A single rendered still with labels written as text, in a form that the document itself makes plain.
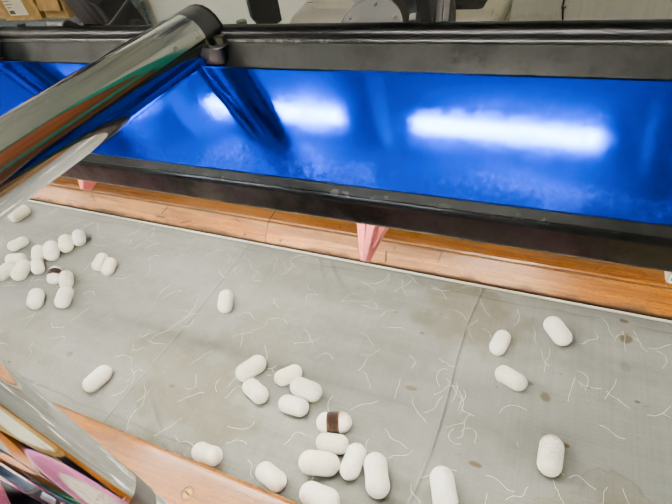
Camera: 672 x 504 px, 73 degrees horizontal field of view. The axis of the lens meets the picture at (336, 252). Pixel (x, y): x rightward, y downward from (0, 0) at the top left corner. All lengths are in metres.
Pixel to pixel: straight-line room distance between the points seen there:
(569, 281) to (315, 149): 0.43
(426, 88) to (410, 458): 0.35
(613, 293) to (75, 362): 0.63
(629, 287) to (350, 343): 0.31
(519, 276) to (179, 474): 0.42
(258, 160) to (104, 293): 0.52
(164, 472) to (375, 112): 0.39
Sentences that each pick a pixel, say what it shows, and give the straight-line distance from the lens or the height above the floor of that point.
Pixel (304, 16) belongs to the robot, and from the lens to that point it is 1.03.
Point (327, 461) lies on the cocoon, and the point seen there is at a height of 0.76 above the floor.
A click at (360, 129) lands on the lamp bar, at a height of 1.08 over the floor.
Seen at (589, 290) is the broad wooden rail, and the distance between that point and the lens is 0.59.
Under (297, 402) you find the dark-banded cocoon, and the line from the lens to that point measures 0.48.
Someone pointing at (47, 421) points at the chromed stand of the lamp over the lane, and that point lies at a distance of 0.19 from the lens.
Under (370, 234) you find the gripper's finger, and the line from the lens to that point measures 0.43.
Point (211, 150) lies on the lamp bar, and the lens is 0.23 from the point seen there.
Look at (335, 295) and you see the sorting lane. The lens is 0.57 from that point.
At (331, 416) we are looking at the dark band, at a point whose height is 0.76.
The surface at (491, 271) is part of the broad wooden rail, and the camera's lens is 0.58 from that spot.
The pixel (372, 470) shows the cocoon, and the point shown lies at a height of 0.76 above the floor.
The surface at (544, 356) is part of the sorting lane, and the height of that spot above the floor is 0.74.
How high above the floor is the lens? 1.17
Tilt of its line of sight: 43 degrees down
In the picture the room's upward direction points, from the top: 11 degrees counter-clockwise
